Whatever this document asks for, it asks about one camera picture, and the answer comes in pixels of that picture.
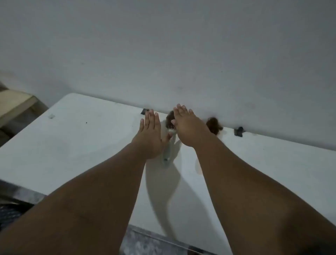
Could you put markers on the person's right thumb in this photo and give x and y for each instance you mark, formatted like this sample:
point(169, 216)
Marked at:
point(174, 124)

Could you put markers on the light wooden furniture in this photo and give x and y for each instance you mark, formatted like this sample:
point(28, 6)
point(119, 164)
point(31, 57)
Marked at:
point(13, 103)

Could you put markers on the brown hair clump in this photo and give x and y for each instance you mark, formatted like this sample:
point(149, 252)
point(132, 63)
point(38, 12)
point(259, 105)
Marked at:
point(171, 115)
point(214, 125)

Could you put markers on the person's left thumb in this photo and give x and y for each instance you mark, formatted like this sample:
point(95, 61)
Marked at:
point(168, 136)

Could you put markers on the black table clip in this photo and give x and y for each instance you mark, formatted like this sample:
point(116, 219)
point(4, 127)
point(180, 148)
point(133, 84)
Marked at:
point(144, 111)
point(238, 131)

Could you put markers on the person's right little finger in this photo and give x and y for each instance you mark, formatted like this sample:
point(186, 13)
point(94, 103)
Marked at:
point(191, 113)

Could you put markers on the white hairbrush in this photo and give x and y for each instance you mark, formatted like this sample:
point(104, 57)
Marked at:
point(167, 152)

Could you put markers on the person's right forearm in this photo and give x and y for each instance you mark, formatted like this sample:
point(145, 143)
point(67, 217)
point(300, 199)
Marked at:
point(257, 205)

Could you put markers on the person's right hand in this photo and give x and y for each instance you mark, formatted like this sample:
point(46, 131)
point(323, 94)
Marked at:
point(190, 130)

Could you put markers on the person's left little finger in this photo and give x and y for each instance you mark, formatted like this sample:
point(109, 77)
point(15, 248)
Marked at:
point(141, 125)

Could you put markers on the person's right middle finger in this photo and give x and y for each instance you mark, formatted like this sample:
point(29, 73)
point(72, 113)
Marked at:
point(181, 109)

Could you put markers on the person's left middle finger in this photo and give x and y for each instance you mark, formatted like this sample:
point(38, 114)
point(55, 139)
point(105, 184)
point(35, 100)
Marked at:
point(151, 118)

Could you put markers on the person's left hand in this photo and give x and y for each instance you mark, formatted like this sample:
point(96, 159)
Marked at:
point(151, 141)

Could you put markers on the person's left forearm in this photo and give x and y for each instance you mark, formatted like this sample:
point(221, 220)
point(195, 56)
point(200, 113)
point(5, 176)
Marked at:
point(78, 205)

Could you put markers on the dark patterned mat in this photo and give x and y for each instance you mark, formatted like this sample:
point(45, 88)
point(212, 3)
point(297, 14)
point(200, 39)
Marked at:
point(10, 214)

